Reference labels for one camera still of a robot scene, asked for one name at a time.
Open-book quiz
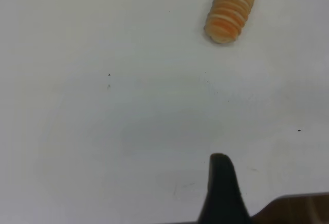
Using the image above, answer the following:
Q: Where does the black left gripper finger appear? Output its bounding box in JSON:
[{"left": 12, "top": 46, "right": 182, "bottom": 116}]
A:
[{"left": 197, "top": 153, "right": 252, "bottom": 224}]

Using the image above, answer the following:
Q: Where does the striped orange bread roll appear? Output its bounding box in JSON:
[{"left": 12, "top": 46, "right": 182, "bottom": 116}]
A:
[{"left": 204, "top": 0, "right": 259, "bottom": 44}]

